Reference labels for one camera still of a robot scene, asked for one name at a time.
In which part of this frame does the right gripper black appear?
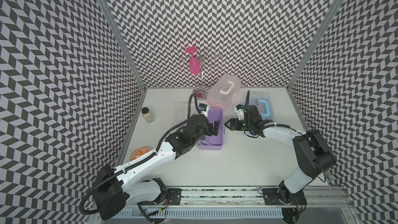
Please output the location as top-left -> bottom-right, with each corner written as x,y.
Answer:
224,118 -> 253,131

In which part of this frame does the purple toolbox clear lid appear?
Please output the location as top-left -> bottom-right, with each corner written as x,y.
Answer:
172,97 -> 224,150

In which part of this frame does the pink toolbox clear lid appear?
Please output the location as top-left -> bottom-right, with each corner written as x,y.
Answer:
207,74 -> 241,110

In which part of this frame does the blue toolbox clear lid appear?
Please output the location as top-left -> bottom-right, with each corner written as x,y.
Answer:
249,91 -> 274,120

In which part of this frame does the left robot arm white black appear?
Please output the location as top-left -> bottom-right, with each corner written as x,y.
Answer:
79,114 -> 219,220

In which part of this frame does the pink cup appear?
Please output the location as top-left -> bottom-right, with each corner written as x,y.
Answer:
186,46 -> 200,75

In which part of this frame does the small glass jar black lid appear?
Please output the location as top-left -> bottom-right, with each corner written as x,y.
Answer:
141,107 -> 154,123

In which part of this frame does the orange round coaster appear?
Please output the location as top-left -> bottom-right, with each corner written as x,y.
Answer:
130,146 -> 151,161

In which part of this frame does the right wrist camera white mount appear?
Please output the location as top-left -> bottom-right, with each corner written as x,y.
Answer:
234,104 -> 247,120

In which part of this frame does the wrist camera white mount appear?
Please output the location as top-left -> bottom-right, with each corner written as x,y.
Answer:
199,103 -> 209,116
234,104 -> 247,120

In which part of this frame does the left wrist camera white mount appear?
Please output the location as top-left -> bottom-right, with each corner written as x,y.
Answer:
199,103 -> 209,116

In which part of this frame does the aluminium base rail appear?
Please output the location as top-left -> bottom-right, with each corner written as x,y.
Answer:
93,186 -> 358,224

